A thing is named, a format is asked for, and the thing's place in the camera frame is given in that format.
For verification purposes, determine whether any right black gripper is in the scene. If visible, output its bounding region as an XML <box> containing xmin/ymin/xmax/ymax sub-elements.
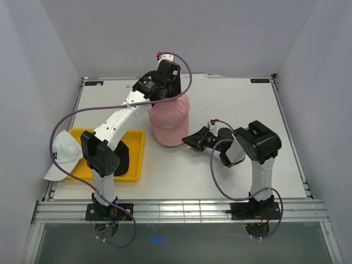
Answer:
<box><xmin>182</xmin><ymin>126</ymin><xmax>224</xmax><ymax>152</ymax></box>

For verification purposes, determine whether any pink baseball cap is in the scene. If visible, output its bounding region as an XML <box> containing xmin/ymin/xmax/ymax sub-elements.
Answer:
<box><xmin>148</xmin><ymin>95</ymin><xmax>190</xmax><ymax>147</ymax></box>

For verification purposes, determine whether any black NY baseball cap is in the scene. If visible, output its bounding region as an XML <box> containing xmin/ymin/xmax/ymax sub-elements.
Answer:
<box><xmin>114</xmin><ymin>141</ymin><xmax>129</xmax><ymax>177</ymax></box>

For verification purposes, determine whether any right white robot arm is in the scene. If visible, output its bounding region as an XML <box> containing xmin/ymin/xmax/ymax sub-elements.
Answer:
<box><xmin>182</xmin><ymin>119</ymin><xmax>282</xmax><ymax>220</ymax></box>

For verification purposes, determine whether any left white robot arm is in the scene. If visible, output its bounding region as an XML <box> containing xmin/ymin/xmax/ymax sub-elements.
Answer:
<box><xmin>80</xmin><ymin>54</ymin><xmax>181</xmax><ymax>220</ymax></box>

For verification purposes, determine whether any yellow plastic tray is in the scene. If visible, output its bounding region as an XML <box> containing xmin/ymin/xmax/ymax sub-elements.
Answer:
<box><xmin>69</xmin><ymin>128</ymin><xmax>145</xmax><ymax>182</ymax></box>

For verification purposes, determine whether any white NY baseball cap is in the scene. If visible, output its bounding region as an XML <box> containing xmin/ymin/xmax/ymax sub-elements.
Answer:
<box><xmin>44</xmin><ymin>130</ymin><xmax>83</xmax><ymax>182</ymax></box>

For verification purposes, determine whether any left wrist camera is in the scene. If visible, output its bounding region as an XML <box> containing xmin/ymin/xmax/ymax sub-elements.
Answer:
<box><xmin>156</xmin><ymin>51</ymin><xmax>174</xmax><ymax>63</ymax></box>

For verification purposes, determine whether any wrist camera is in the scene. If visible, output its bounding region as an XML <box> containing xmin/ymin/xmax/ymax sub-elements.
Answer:
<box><xmin>156</xmin><ymin>51</ymin><xmax>174</xmax><ymax>63</ymax></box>
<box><xmin>207</xmin><ymin>119</ymin><xmax>219</xmax><ymax>134</ymax></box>

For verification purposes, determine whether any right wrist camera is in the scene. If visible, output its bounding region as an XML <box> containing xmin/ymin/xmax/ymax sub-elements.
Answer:
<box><xmin>207</xmin><ymin>119</ymin><xmax>219</xmax><ymax>134</ymax></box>

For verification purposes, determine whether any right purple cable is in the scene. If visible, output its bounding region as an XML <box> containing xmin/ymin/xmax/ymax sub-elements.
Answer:
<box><xmin>210</xmin><ymin>118</ymin><xmax>284</xmax><ymax>240</ymax></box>

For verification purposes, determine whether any purple cable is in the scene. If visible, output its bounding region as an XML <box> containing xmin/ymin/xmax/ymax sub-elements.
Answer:
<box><xmin>210</xmin><ymin>118</ymin><xmax>284</xmax><ymax>240</ymax></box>
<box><xmin>49</xmin><ymin>51</ymin><xmax>193</xmax><ymax>249</ymax></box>

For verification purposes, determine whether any aluminium front rail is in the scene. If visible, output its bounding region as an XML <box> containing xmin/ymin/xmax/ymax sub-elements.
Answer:
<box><xmin>32</xmin><ymin>199</ymin><xmax>329</xmax><ymax>224</ymax></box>

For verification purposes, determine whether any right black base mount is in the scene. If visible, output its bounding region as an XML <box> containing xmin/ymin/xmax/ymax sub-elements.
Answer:
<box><xmin>225</xmin><ymin>202</ymin><xmax>281</xmax><ymax>220</ymax></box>

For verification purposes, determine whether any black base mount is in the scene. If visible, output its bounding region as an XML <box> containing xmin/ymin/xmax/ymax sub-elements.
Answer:
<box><xmin>225</xmin><ymin>202</ymin><xmax>281</xmax><ymax>220</ymax></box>
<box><xmin>85</xmin><ymin>203</ymin><xmax>131</xmax><ymax>221</ymax></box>

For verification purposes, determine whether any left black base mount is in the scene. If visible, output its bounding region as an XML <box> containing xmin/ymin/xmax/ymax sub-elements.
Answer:
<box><xmin>85</xmin><ymin>203</ymin><xmax>131</xmax><ymax>221</ymax></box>

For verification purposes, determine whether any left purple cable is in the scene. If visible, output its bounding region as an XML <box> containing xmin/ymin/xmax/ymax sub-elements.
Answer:
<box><xmin>49</xmin><ymin>51</ymin><xmax>193</xmax><ymax>249</ymax></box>

